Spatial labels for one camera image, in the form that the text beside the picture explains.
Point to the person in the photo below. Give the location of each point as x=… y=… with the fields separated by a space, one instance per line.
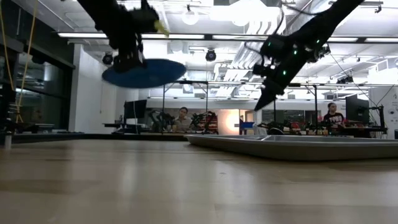
x=183 y=123
x=333 y=117

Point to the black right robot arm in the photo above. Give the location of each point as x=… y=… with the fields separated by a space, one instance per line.
x=326 y=21

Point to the blue box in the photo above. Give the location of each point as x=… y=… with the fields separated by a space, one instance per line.
x=247 y=126

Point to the white cylinder post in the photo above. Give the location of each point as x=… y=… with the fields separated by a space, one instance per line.
x=8 y=141

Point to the black background robot arm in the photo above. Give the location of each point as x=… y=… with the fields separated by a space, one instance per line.
x=206 y=121
x=160 y=119
x=381 y=119

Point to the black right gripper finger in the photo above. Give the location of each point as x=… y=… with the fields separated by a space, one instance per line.
x=263 y=95
x=273 y=93

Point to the black computer monitor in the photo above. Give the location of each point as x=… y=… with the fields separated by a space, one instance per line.
x=356 y=109
x=135 y=109

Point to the dark background desk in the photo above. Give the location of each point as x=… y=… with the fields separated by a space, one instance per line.
x=124 y=126

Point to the long ceiling light strip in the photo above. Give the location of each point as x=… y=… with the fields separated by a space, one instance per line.
x=84 y=35

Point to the grey plastic tray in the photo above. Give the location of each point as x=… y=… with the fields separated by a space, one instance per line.
x=295 y=149

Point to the round white ceiling lamp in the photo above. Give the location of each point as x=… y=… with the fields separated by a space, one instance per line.
x=190 y=17

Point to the black ceiling spot lamp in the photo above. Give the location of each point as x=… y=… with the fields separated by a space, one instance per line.
x=211 y=55
x=107 y=58

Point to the blue round plate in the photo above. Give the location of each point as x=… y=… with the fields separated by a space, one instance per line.
x=155 y=76

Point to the black background table frame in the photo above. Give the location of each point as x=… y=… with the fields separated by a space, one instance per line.
x=315 y=105
x=186 y=82

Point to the white poster panel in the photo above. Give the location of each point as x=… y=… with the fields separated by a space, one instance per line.
x=388 y=112

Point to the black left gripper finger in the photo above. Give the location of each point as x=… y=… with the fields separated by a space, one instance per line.
x=122 y=66
x=139 y=62

